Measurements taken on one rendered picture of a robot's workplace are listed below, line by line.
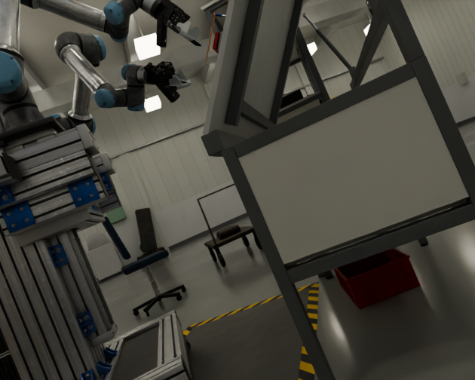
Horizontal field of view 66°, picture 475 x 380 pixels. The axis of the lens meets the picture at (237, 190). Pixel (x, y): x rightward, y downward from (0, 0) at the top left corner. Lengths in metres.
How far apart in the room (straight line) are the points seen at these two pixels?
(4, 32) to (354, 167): 1.19
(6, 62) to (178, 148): 10.89
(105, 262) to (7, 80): 10.05
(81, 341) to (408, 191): 1.28
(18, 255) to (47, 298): 0.20
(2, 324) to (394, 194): 1.44
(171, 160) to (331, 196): 11.14
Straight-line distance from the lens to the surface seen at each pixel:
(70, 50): 1.82
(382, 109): 1.07
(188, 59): 9.24
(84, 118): 2.05
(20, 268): 1.65
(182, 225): 11.87
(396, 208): 1.08
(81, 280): 1.65
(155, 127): 12.34
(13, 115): 1.52
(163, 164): 12.06
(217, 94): 1.12
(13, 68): 1.42
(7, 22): 1.53
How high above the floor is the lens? 0.65
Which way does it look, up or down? 1 degrees up
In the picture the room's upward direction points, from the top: 23 degrees counter-clockwise
